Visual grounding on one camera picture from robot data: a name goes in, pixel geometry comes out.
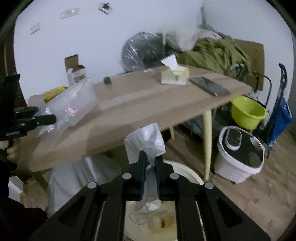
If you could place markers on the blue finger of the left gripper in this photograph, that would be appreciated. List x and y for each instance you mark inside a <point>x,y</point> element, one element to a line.
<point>26,110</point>
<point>39,120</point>

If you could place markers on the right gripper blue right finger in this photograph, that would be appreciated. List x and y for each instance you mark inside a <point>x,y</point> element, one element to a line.
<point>203,212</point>

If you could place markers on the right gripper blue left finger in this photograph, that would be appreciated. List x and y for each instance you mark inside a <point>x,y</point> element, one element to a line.
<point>97,212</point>

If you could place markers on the clear plastic bag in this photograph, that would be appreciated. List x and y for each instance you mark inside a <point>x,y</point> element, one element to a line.
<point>69,107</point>

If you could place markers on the cream round trash bin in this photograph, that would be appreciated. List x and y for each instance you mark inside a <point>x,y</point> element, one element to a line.
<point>154,221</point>

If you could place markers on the operator left hand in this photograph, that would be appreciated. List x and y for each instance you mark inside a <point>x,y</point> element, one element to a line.
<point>13,152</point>

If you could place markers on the grey trousers leg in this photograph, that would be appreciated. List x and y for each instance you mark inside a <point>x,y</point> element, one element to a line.
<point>68,179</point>

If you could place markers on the white open product box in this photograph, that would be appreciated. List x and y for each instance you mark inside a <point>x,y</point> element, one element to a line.
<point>75,71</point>

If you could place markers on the white black foot bath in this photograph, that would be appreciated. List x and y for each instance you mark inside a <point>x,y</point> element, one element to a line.
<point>240,155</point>

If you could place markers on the small dark green object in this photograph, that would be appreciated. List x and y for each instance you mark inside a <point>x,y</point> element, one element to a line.
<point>107,80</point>

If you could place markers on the lime green basin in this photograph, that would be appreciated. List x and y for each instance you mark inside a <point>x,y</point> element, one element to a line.
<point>247,113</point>

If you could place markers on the plastic wrapped black fan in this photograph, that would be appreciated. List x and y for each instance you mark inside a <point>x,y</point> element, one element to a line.
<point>142,51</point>

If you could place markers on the blue shopping trolley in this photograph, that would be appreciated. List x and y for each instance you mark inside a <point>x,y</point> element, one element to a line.
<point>281,116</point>

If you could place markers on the cream tissue box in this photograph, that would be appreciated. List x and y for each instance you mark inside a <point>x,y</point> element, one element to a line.
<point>174,74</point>

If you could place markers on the brown cardboard sheet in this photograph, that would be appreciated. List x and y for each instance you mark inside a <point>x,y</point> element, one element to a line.
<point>255,51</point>

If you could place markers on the white printed plastic bag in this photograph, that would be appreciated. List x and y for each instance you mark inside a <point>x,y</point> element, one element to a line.
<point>183,42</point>

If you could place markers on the olive green clothes pile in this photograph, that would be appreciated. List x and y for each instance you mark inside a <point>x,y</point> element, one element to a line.
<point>215,55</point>

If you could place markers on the white wall switch plate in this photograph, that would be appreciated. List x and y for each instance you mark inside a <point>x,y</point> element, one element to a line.
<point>70,12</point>

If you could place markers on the broken wall socket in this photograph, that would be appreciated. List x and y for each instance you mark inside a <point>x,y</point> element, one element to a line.
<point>105,8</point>

